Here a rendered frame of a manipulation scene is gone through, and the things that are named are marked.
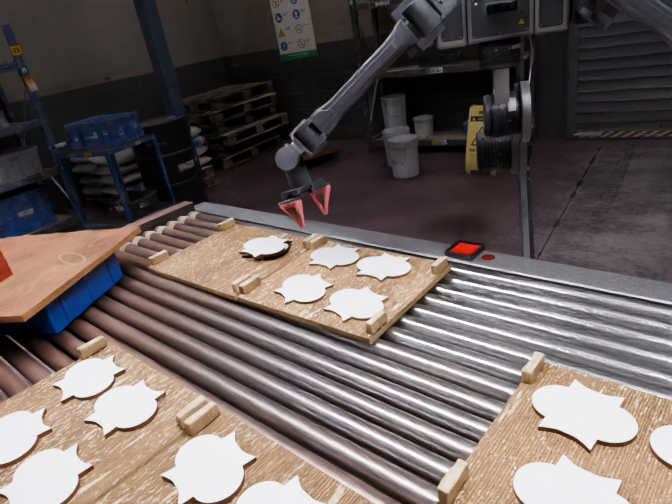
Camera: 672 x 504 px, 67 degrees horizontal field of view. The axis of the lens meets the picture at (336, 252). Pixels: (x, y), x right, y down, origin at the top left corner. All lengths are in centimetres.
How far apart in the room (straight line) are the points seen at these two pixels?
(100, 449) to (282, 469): 33
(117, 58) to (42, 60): 89
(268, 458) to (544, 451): 40
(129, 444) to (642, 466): 77
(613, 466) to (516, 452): 12
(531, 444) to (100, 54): 643
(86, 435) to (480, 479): 66
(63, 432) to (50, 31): 576
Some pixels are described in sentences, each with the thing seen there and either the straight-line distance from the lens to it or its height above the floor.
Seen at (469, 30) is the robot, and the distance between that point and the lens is 179.
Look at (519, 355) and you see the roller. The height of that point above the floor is 92.
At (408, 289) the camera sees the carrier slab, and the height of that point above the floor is 94.
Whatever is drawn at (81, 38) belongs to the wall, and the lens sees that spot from 672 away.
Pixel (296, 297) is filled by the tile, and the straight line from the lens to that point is 121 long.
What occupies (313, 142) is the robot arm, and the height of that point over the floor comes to 125.
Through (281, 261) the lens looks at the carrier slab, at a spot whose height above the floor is 94.
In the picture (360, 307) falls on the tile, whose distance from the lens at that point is 112.
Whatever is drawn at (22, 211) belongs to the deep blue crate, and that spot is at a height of 35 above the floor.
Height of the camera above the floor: 152
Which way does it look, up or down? 25 degrees down
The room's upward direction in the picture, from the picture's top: 10 degrees counter-clockwise
